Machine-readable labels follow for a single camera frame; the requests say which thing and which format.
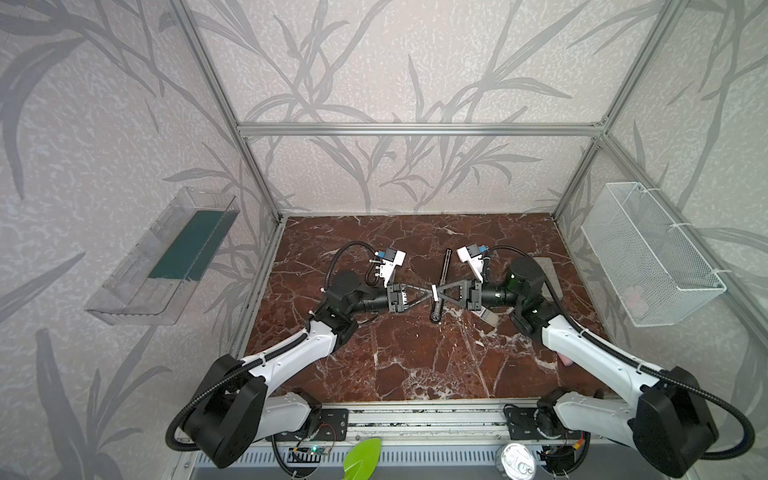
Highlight black stapler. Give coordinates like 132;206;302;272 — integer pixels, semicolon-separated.
429;248;454;325

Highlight red white staples box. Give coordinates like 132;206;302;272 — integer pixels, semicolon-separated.
478;309;499;328

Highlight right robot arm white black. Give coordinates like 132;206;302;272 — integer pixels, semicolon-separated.
432;256;757;478

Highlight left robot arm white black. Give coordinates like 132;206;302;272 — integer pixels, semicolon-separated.
164;270;411;469

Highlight purple pink hand rake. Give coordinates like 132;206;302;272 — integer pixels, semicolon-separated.
558;353;574;366

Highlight pink item in basket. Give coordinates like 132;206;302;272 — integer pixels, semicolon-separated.
622;286;650;319

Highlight small green circuit board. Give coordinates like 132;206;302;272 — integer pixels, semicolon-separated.
291;444;334;459

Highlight green leaf sticker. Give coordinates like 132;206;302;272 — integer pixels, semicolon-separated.
343;438;382;480

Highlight round silver can lid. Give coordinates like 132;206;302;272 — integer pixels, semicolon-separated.
495;442;536;480

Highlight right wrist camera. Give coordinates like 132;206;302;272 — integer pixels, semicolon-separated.
457;244;488;282

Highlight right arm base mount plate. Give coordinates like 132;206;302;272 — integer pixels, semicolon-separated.
502;404;545;441

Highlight white wire mesh basket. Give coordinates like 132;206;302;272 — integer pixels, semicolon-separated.
582;182;727;328

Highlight clear plastic wall tray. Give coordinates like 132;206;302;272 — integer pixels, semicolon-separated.
85;187;240;326

